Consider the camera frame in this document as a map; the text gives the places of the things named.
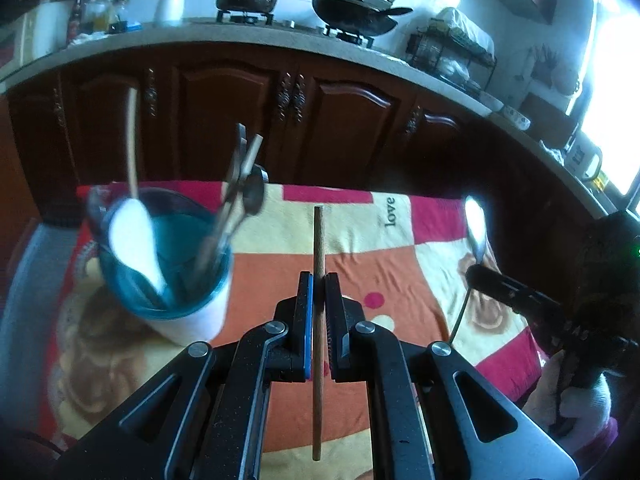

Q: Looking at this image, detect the white cloth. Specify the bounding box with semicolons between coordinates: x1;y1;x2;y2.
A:
525;345;618;441

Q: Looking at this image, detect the gas stove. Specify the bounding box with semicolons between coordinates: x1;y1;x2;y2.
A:
215;9;376;48

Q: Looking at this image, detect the patterned bowl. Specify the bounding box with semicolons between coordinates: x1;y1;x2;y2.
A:
502;107;532;128

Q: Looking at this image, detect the white printed jug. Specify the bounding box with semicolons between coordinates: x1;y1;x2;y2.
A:
565;132;603;181

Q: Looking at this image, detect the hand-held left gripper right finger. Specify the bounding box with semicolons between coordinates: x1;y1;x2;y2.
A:
324;271;581;480

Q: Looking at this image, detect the brown wooden kitchen cabinet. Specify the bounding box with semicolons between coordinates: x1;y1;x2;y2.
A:
0;42;621;321

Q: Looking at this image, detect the bright window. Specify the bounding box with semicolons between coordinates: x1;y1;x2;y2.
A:
580;0;640;196

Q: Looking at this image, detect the printed orange and red blanket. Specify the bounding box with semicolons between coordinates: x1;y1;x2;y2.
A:
0;180;546;480

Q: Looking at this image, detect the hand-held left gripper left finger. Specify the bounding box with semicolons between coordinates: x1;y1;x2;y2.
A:
50;270;315;480

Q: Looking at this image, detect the white canister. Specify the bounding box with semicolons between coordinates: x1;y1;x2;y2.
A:
152;0;185;28

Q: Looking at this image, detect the black wok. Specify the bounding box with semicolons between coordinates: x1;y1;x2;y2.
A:
311;0;415;37

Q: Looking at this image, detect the long-handled metal spoon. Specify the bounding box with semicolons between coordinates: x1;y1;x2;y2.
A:
449;195;489;346

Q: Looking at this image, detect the white cup with blue rim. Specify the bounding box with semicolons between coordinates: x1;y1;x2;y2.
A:
95;187;233;346

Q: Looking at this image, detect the grey kitchen countertop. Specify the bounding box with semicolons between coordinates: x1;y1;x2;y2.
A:
0;17;626;221

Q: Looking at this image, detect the yellow oil bottle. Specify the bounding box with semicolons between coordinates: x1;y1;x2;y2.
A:
95;0;118;31

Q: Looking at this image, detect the wooden cutting board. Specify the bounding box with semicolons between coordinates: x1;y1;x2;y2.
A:
520;92;581;143

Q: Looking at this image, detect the white container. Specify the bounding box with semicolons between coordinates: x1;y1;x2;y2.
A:
32;0;71;58

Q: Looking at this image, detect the metal fork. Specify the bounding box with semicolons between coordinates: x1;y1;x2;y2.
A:
200;122;249;271

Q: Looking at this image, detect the dried plant bundle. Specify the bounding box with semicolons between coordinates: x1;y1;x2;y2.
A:
530;45;581;96

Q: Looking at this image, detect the white ceramic spoon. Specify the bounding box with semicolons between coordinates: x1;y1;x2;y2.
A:
107;197;168;296

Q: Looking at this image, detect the large metal spoon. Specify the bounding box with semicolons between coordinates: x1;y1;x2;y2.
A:
200;164;269;273

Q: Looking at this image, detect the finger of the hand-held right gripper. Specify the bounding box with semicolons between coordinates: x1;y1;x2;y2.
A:
466;264;566;326

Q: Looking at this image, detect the black wire dish rack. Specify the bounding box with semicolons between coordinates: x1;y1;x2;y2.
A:
407;7;498;96

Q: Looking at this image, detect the brown wooden chopstick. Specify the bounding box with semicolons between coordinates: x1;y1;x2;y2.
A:
311;205;326;462

